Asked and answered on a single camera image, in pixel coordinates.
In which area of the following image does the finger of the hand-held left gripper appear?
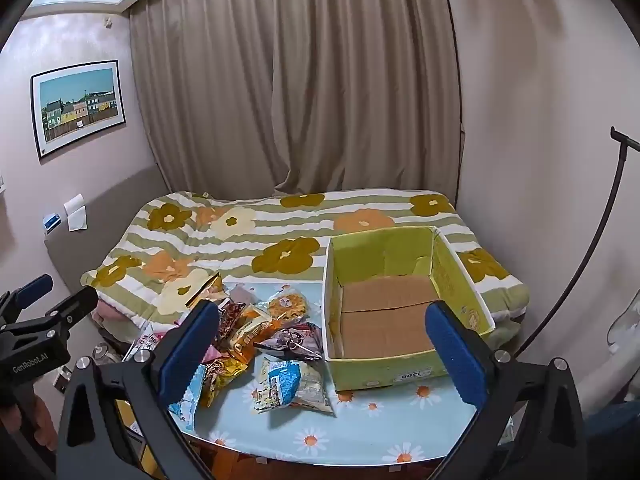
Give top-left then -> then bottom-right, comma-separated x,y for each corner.
0,274 -> 55,321
45,285 -> 99,333

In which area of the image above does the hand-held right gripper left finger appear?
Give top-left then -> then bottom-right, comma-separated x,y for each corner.
57,300 -> 223,480

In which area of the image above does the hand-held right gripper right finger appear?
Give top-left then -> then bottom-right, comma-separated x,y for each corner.
424,301 -> 588,480

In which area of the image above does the cardboard box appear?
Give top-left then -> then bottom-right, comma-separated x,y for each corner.
322,226 -> 497,395

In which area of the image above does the person's left hand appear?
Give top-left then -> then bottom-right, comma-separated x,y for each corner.
0,392 -> 58,461

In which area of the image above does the pink pillow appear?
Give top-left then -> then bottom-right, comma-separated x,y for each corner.
92,300 -> 131,331

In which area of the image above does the yellow gold snack packet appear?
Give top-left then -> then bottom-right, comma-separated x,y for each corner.
200,355 -> 251,408

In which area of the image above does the pink white snack packet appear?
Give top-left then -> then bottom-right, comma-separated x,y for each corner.
122,322 -> 176,361

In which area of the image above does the dark brown snack packet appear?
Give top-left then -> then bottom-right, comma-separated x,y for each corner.
215,297 -> 251,341

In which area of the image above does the glass jar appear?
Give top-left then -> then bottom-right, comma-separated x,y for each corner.
92,342 -> 123,366

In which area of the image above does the cream orange cake packet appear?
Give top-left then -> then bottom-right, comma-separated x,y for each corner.
227,310 -> 281,361

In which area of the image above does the black gold snack packet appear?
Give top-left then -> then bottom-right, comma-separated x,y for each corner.
185,272 -> 226,311

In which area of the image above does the pale purple snack packet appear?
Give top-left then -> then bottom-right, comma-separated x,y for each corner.
227,282 -> 258,306

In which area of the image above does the yellow box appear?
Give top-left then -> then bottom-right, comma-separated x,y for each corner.
115,399 -> 163,480

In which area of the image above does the grey padded headboard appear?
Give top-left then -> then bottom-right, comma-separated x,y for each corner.
44,162 -> 168,301

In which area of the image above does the purple grey snack packet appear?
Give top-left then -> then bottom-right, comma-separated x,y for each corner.
254,322 -> 326,361

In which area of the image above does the light blue white snack packet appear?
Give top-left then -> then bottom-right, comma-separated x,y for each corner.
252,357 -> 335,416

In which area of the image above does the clear packet with round bread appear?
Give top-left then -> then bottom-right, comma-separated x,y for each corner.
265,287 -> 311,321

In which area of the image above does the floral striped quilt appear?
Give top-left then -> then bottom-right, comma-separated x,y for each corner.
80,189 -> 531,351

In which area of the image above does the round daisy print table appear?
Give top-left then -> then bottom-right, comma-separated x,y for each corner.
120,280 -> 516,466

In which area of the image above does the person's blue clothing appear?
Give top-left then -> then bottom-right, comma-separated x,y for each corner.
582,400 -> 640,456

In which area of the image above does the clear plastic object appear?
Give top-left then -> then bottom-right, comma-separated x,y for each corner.
605,295 -> 640,356

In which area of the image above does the framed picture of houses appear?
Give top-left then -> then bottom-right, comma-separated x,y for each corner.
30,59 -> 127,161

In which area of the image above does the black curved lamp stand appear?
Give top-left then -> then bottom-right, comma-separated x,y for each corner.
520,127 -> 640,356

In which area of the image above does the beige curtain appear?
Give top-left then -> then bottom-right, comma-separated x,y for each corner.
129,0 -> 463,198

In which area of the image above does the black wall cable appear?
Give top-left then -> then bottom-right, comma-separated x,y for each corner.
439,0 -> 468,201

